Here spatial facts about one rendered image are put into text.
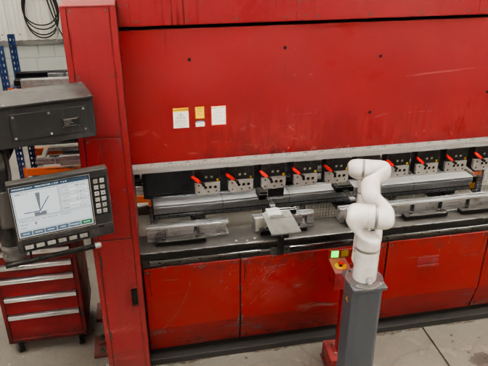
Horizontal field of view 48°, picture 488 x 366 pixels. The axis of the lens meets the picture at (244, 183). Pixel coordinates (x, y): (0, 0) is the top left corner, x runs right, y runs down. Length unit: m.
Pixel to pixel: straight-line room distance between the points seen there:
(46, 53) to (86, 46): 4.63
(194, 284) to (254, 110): 1.13
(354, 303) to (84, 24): 1.87
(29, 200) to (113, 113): 0.59
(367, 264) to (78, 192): 1.43
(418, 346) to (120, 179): 2.35
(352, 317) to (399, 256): 0.96
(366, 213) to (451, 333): 1.83
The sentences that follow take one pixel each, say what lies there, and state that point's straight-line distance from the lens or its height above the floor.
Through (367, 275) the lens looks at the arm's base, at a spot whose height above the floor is 1.06.
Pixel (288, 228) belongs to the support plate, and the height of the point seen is 1.00.
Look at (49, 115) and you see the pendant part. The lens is 2.58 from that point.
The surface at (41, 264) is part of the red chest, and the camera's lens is 3.68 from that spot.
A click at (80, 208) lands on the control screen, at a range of 2.74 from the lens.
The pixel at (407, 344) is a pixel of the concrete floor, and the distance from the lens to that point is 4.14.
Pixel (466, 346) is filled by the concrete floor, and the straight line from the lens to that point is 4.25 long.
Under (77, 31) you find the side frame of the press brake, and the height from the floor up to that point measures 2.18.
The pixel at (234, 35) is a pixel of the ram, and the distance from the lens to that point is 3.02.
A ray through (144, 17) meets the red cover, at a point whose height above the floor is 2.21.
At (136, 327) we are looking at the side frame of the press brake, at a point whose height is 0.43.
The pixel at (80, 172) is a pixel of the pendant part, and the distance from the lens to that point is 2.67.
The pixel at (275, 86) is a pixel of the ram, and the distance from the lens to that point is 3.13.
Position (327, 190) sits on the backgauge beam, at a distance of 3.80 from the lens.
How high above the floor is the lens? 2.67
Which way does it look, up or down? 26 degrees down
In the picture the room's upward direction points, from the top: straight up
